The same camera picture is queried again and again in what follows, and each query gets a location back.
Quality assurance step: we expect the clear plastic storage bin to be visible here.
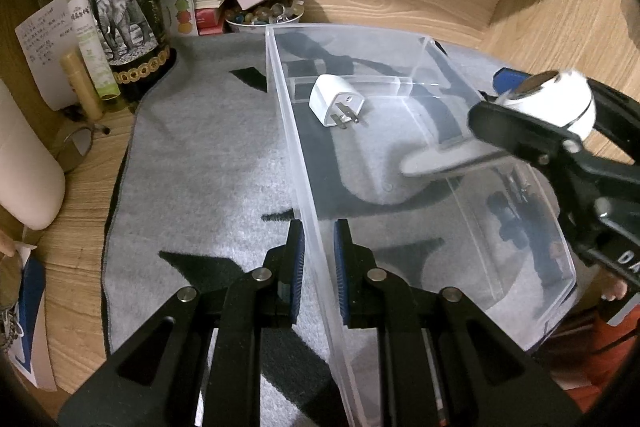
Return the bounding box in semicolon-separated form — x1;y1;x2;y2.
264;23;578;427

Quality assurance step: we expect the white power plug adapter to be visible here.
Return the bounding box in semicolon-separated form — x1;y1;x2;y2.
309;74;367;129

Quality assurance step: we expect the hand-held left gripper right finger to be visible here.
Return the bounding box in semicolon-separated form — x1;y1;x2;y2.
334;218;583;427

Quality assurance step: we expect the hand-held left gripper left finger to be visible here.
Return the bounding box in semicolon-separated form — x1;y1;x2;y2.
60;219;306;427

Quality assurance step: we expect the white rounded plastic device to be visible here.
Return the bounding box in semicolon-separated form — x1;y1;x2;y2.
400;69;598;180

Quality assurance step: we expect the red and white box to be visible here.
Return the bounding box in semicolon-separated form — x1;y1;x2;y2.
195;7;227;35

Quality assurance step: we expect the pale pink mug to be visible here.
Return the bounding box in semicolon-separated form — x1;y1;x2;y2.
0;79;67;230

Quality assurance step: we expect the white bowl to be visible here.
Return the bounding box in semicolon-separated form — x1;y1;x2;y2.
224;0;306;35

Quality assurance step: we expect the card with coloured circles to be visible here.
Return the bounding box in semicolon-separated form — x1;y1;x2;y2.
164;0;196;38

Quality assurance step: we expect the pile of beads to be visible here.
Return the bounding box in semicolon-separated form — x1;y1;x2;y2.
226;0;305;25

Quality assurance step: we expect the person's right hand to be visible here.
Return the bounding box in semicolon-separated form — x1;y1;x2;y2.
600;272;628;303

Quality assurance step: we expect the grey mat with black pattern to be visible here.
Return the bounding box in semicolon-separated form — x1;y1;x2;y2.
101;34;581;427

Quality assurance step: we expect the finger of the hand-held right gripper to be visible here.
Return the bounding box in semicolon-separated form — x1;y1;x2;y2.
492;68;640;142
467;101;640;218

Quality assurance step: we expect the beige lip balm stick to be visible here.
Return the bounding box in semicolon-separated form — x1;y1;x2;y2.
60;52;104;118

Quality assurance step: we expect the dark wine bottle elephant label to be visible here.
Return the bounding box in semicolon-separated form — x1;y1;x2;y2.
81;0;172;104

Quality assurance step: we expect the green and white tube bottle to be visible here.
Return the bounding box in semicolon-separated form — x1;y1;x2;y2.
66;0;121;100

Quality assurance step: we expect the orange red cloth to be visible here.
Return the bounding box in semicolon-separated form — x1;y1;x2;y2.
540;302;640;413

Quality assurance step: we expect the handwritten paper note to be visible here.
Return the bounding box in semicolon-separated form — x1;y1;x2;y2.
15;0;83;112

